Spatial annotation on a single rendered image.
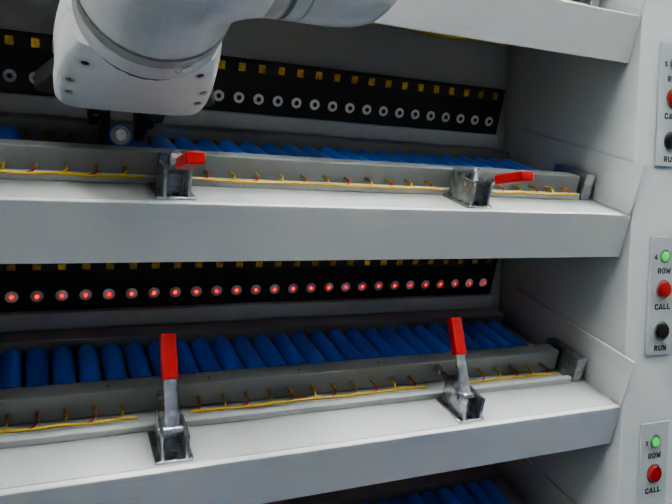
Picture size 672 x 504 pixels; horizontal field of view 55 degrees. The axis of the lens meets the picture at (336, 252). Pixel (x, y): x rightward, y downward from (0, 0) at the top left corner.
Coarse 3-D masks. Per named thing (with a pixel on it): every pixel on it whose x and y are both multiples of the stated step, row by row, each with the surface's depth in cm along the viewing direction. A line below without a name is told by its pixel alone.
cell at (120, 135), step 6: (114, 126) 52; (120, 126) 52; (126, 126) 53; (108, 132) 52; (114, 132) 52; (120, 132) 52; (126, 132) 53; (108, 138) 53; (114, 138) 52; (120, 138) 52; (126, 138) 53; (108, 144) 58; (114, 144) 52; (120, 144) 53; (126, 144) 53
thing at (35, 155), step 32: (0, 160) 46; (32, 160) 47; (64, 160) 48; (96, 160) 48; (128, 160) 49; (224, 160) 52; (256, 160) 53; (288, 160) 54; (320, 160) 56; (352, 160) 58; (512, 192) 63
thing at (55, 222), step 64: (256, 128) 66; (320, 128) 69; (384, 128) 72; (0, 192) 43; (64, 192) 45; (128, 192) 47; (192, 192) 50; (256, 192) 52; (320, 192) 55; (576, 192) 69; (0, 256) 43; (64, 256) 44; (128, 256) 46; (192, 256) 48; (256, 256) 50; (320, 256) 52; (384, 256) 55; (448, 256) 58; (512, 256) 60; (576, 256) 64
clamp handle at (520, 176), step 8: (472, 176) 58; (496, 176) 55; (504, 176) 54; (512, 176) 53; (520, 176) 52; (528, 176) 52; (480, 184) 57; (488, 184) 57; (496, 184) 55; (504, 184) 55
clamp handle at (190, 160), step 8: (192, 152) 41; (200, 152) 41; (176, 160) 44; (184, 160) 41; (192, 160) 41; (200, 160) 41; (168, 168) 47; (176, 168) 44; (184, 168) 43; (192, 168) 43
